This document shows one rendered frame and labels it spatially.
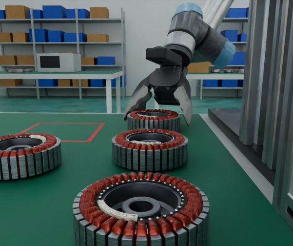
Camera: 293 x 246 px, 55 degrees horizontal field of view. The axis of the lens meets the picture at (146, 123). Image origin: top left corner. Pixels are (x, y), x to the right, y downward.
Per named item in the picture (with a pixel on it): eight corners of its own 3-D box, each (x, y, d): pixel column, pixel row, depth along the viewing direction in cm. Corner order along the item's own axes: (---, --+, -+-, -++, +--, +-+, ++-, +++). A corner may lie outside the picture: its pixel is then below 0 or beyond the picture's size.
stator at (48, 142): (-7, 192, 32) (-11, 160, 31) (-38, 167, 40) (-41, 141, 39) (77, 165, 40) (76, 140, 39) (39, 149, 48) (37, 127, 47)
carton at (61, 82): (63, 85, 703) (62, 78, 700) (74, 85, 703) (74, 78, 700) (58, 86, 664) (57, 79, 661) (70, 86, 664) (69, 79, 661)
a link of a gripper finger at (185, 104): (205, 129, 61) (188, 99, 66) (200, 115, 56) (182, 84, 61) (192, 135, 61) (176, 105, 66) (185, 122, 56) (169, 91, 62)
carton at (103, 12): (93, 21, 668) (93, 10, 663) (108, 21, 668) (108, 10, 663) (90, 18, 629) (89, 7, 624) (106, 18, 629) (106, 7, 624)
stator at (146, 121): (142, 122, 68) (142, 107, 67) (186, 127, 63) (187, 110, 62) (117, 133, 58) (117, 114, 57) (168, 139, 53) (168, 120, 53)
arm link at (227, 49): (219, 48, 87) (191, 28, 82) (243, 43, 76) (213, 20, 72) (207, 70, 86) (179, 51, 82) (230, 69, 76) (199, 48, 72)
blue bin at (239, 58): (222, 64, 681) (223, 52, 675) (240, 64, 680) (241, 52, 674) (226, 65, 640) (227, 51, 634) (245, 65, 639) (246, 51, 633)
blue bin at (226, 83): (217, 85, 692) (217, 76, 687) (232, 85, 691) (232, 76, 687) (221, 87, 651) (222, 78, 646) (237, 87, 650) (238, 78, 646)
